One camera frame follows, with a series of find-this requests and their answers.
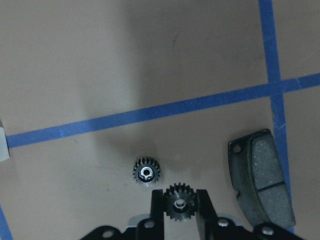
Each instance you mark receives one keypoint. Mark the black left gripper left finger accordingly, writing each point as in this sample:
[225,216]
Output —
[157,214]

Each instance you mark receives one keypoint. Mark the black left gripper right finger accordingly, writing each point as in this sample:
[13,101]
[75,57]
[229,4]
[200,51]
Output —
[206,215]

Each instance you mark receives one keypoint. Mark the black bearing gear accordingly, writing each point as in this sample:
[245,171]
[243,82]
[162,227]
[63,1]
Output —
[180,202]
[146,171]

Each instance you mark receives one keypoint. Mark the dark brake pad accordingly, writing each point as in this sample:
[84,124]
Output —
[257,176]

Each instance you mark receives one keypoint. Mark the white curved plastic part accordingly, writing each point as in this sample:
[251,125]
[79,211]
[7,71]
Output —
[4,149]

